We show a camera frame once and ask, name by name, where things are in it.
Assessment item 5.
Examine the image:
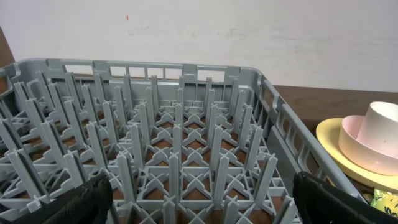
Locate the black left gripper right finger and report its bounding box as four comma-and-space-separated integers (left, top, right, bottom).
292, 171, 397, 224

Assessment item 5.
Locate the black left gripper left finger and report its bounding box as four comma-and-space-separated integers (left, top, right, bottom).
12, 174, 113, 224

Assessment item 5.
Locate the yellow green snack wrapper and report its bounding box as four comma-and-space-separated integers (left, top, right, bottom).
371, 189, 398, 218

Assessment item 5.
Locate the grey plastic dishwasher rack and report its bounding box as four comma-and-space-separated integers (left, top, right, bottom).
1, 58, 362, 223

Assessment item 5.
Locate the pink bowl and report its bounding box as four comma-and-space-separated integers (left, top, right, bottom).
338, 115, 397, 176

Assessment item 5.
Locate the yellow plate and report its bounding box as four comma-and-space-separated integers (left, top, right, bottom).
316, 118, 397, 194

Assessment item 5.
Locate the white cup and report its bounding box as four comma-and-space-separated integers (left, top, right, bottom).
357, 101, 397, 157

